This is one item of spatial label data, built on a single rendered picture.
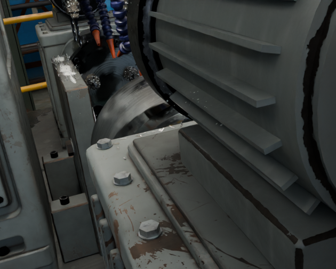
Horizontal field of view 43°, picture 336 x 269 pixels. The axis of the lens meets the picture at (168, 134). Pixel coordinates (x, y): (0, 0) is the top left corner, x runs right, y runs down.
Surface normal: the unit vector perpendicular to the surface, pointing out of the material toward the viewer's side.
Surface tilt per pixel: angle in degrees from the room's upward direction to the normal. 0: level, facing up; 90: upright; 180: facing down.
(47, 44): 90
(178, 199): 0
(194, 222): 0
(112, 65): 90
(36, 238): 90
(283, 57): 76
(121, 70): 90
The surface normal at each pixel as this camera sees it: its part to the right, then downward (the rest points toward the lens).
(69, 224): 0.32, 0.34
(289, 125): -0.93, 0.29
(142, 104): -0.49, -0.74
